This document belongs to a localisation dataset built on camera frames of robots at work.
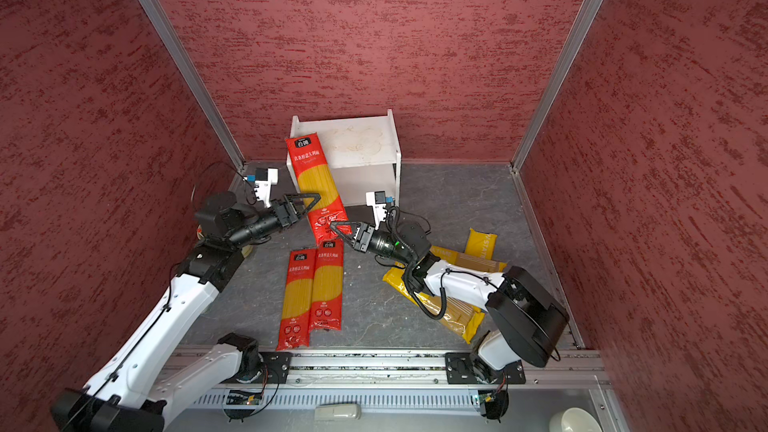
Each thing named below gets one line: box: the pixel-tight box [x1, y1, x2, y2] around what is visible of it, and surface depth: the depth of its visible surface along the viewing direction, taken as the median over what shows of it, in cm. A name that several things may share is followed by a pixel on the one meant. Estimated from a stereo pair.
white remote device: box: [314, 403, 362, 421], surface depth 67 cm
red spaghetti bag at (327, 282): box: [309, 239, 344, 332], surface depth 87 cm
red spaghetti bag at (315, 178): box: [285, 132, 350, 245], surface depth 71 cm
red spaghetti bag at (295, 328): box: [276, 249, 317, 351], surface depth 85 cm
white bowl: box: [549, 407, 603, 432], surface depth 63 cm
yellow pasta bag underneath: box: [465, 228, 498, 260], surface depth 98 cm
